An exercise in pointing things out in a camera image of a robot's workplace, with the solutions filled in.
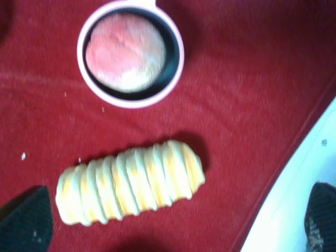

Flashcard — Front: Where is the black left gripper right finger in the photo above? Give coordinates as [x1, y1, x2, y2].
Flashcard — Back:
[304, 182, 335, 251]

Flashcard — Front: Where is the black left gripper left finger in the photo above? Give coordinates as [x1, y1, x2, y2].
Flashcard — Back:
[1, 185, 53, 252]

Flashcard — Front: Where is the toy bread loaf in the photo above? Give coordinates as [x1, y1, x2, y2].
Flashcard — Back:
[55, 140, 205, 226]

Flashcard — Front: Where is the red velvet tablecloth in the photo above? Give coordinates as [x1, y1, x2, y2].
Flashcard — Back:
[1, 1, 335, 251]

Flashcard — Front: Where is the pink toy saucepan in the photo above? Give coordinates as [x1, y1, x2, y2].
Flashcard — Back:
[77, 1, 185, 109]

